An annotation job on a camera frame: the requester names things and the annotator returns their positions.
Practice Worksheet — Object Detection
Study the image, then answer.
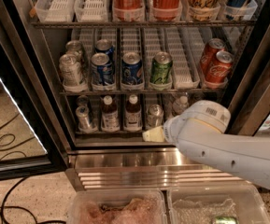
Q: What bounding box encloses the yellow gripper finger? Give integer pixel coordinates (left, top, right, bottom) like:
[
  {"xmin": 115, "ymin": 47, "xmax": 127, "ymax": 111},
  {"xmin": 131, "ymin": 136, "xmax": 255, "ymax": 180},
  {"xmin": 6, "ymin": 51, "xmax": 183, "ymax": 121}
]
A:
[{"xmin": 142, "ymin": 126, "xmax": 164, "ymax": 143}]

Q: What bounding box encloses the silver can bottom shelf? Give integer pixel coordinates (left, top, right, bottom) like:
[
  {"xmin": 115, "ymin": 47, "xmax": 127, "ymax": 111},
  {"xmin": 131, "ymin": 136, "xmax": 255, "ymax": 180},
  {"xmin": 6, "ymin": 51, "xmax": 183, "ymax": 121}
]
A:
[{"xmin": 147, "ymin": 105, "xmax": 163, "ymax": 128}]

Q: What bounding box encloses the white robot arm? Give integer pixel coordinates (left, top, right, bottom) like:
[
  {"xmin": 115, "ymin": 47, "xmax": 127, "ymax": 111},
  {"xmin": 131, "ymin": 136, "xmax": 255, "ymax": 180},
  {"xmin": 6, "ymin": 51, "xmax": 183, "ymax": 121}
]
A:
[{"xmin": 142, "ymin": 100, "xmax": 270, "ymax": 189}]

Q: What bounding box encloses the steel fridge base grille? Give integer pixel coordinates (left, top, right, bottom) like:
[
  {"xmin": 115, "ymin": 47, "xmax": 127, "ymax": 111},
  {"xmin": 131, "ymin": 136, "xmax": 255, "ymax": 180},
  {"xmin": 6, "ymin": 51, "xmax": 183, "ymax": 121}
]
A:
[{"xmin": 65, "ymin": 164, "xmax": 242, "ymax": 191}]

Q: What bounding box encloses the green soda can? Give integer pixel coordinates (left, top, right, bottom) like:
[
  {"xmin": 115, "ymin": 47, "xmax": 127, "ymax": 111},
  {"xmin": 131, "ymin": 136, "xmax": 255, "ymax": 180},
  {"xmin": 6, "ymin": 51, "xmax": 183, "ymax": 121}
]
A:
[{"xmin": 149, "ymin": 51, "xmax": 173, "ymax": 85}]

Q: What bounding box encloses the blue pepsi can centre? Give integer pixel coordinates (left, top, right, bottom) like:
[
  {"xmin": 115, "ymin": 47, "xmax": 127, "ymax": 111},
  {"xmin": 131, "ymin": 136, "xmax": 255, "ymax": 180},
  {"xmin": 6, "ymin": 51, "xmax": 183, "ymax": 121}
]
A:
[{"xmin": 121, "ymin": 52, "xmax": 143, "ymax": 85}]

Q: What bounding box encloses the blue pepsi can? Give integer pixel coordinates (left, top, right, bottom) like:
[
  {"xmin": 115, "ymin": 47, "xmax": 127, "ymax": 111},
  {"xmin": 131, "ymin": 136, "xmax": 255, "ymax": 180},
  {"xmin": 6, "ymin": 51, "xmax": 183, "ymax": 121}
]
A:
[
  {"xmin": 91, "ymin": 52, "xmax": 114, "ymax": 86},
  {"xmin": 95, "ymin": 39, "xmax": 114, "ymax": 61},
  {"xmin": 121, "ymin": 52, "xmax": 143, "ymax": 85}
]

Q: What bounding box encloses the empty white tray middle shelf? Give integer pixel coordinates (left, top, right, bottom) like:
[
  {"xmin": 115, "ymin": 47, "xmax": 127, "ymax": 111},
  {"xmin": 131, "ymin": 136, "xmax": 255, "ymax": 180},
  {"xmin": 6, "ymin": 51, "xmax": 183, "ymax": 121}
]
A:
[{"xmin": 164, "ymin": 27, "xmax": 200, "ymax": 89}]

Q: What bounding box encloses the silver slim can bottom left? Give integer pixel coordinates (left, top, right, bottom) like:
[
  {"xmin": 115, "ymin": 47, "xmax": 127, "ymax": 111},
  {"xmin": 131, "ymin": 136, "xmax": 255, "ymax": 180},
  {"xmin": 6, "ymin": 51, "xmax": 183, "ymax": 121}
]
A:
[{"xmin": 76, "ymin": 105, "xmax": 92, "ymax": 130}]

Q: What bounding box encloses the dark can bottom back left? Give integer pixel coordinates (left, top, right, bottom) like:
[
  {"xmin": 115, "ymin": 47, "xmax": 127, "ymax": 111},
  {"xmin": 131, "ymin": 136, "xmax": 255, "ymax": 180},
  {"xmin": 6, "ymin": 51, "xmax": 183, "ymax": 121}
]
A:
[{"xmin": 76, "ymin": 95, "xmax": 89, "ymax": 106}]

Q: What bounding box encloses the blue pepsi can front left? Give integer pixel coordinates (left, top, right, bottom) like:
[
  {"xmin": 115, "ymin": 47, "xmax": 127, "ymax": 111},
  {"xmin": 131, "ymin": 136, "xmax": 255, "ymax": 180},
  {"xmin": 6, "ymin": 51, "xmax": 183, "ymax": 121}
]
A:
[{"xmin": 91, "ymin": 52, "xmax": 114, "ymax": 86}]

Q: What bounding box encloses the red coke can front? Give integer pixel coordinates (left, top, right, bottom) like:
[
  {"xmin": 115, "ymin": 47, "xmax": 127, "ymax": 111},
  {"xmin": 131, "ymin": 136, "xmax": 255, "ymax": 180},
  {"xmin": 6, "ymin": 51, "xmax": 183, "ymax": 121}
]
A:
[{"xmin": 205, "ymin": 50, "xmax": 233, "ymax": 83}]

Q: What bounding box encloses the red coke can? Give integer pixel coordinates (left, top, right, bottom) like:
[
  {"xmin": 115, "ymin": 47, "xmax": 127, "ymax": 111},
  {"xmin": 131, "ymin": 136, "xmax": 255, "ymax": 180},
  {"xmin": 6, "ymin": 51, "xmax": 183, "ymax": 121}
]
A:
[
  {"xmin": 199, "ymin": 38, "xmax": 225, "ymax": 75},
  {"xmin": 205, "ymin": 50, "xmax": 233, "ymax": 83}
]

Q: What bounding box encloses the blue pepsi can back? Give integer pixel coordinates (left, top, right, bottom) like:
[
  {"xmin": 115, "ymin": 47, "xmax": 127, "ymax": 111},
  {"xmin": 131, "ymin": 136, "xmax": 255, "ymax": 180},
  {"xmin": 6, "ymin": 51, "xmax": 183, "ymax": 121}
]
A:
[{"xmin": 95, "ymin": 39, "xmax": 114, "ymax": 61}]

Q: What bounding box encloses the green can in bin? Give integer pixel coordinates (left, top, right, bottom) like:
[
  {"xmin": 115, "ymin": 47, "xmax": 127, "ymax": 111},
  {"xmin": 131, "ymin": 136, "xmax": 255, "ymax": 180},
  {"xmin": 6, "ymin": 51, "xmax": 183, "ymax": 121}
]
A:
[{"xmin": 211, "ymin": 216, "xmax": 238, "ymax": 224}]

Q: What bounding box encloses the red coke can back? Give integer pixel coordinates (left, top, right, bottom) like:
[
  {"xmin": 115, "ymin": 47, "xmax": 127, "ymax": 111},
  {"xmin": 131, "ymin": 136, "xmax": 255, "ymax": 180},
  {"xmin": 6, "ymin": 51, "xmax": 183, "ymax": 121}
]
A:
[{"xmin": 199, "ymin": 38, "xmax": 225, "ymax": 75}]

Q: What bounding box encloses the white can middle front left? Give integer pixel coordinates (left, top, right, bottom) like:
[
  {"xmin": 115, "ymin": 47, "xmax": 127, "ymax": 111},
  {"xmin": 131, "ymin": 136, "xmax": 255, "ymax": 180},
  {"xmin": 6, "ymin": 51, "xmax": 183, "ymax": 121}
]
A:
[{"xmin": 59, "ymin": 53, "xmax": 85, "ymax": 87}]

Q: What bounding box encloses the white can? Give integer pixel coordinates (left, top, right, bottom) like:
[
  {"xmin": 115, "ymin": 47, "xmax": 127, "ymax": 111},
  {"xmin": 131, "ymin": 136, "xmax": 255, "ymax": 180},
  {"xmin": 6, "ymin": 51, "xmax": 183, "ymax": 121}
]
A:
[
  {"xmin": 65, "ymin": 40, "xmax": 85, "ymax": 63},
  {"xmin": 59, "ymin": 53, "xmax": 85, "ymax": 87}
]

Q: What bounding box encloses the white can middle back left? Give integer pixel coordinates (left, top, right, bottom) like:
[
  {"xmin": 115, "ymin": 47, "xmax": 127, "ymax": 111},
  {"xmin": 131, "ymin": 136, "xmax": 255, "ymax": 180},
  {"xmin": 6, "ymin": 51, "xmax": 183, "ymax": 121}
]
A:
[{"xmin": 65, "ymin": 40, "xmax": 85, "ymax": 63}]

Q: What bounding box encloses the open glass fridge door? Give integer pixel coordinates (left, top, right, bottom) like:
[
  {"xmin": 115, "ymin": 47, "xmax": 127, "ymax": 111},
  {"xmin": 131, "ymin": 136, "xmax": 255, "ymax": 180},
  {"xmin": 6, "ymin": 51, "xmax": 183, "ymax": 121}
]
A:
[{"xmin": 0, "ymin": 0, "xmax": 68, "ymax": 181}]

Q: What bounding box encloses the brown juice bottle right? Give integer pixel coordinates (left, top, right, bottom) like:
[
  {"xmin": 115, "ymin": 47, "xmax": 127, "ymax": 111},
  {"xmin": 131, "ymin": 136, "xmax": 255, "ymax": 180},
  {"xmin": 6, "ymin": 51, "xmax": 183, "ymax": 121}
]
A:
[{"xmin": 124, "ymin": 94, "xmax": 142, "ymax": 132}]

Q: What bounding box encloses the brown juice bottle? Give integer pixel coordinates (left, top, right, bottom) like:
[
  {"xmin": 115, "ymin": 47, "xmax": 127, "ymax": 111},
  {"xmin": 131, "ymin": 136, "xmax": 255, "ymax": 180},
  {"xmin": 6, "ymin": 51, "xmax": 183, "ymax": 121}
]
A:
[
  {"xmin": 102, "ymin": 95, "xmax": 120, "ymax": 132},
  {"xmin": 124, "ymin": 94, "xmax": 142, "ymax": 132}
]

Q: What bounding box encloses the clear water bottle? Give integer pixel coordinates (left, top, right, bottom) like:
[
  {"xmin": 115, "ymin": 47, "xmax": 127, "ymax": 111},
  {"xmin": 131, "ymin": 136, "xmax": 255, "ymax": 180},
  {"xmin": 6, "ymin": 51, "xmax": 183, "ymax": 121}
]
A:
[{"xmin": 169, "ymin": 95, "xmax": 189, "ymax": 118}]

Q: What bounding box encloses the brown juice bottle left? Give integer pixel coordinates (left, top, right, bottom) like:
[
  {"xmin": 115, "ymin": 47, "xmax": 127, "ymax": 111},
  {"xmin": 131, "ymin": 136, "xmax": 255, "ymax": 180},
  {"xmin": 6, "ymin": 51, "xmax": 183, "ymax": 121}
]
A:
[{"xmin": 102, "ymin": 95, "xmax": 120, "ymax": 132}]

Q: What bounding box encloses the clear bin with bubble wrap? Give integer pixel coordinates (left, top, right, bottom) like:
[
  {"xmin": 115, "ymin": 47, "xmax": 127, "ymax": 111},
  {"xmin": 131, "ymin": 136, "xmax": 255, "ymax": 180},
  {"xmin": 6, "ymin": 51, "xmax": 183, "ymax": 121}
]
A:
[{"xmin": 166, "ymin": 183, "xmax": 270, "ymax": 224}]

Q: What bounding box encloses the clear bin with pink wrap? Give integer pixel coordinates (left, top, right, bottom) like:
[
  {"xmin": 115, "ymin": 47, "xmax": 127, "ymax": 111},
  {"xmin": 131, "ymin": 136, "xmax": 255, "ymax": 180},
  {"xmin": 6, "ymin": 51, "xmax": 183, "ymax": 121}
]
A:
[{"xmin": 66, "ymin": 189, "xmax": 167, "ymax": 224}]

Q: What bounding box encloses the empty white tray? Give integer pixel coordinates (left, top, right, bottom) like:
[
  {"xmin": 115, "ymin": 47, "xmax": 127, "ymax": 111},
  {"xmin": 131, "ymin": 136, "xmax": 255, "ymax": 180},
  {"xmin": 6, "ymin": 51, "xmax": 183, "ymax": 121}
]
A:
[
  {"xmin": 35, "ymin": 0, "xmax": 75, "ymax": 22},
  {"xmin": 74, "ymin": 0, "xmax": 109, "ymax": 22}
]

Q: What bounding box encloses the empty white tray top left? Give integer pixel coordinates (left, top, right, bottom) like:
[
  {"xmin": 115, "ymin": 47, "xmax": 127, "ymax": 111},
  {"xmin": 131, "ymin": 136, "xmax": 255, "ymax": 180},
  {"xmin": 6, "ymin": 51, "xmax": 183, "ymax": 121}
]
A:
[{"xmin": 35, "ymin": 0, "xmax": 75, "ymax": 22}]

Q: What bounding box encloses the right fridge door frame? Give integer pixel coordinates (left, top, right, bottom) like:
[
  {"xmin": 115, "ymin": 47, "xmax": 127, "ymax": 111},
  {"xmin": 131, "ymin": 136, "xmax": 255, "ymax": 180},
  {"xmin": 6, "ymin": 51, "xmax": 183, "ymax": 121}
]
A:
[{"xmin": 227, "ymin": 3, "xmax": 270, "ymax": 137}]

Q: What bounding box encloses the black floor cable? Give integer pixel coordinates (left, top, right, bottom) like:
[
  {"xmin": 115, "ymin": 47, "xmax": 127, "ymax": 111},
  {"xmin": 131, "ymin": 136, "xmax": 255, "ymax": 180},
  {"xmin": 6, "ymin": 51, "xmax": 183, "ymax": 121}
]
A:
[{"xmin": 0, "ymin": 175, "xmax": 66, "ymax": 224}]

